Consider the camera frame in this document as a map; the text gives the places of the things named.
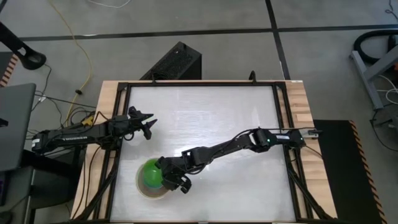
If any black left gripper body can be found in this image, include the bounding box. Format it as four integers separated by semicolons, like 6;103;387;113
107;113;139;141

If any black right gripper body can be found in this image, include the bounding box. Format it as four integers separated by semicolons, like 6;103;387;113
155;156;188;191

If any green ball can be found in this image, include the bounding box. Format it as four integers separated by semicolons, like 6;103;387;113
142;158;164;189

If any cream ceramic bowl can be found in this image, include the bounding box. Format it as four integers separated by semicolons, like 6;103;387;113
135;161;170;200

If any black computer tower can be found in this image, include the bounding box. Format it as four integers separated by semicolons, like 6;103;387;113
139;41;203;82

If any grey laptop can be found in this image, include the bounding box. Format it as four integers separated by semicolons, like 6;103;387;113
0;83;37;172

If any wooden table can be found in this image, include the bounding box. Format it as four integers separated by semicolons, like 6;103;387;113
70;80;338;223

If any black hazard-striped floor mat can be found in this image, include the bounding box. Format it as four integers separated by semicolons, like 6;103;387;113
313;119;387;224

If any yellow cable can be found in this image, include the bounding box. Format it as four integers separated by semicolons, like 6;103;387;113
49;0;94;125

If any white cable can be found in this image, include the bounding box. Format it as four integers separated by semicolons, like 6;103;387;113
86;0;133;9

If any black table frame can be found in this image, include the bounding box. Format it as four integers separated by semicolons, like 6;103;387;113
74;70;335;223

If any black camera stand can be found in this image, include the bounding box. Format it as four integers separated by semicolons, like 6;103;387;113
0;21;47;71

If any grey metal frame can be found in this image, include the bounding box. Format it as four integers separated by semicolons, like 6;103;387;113
349;44;398;110

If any black hose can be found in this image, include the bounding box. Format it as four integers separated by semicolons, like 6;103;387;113
353;29;398;65

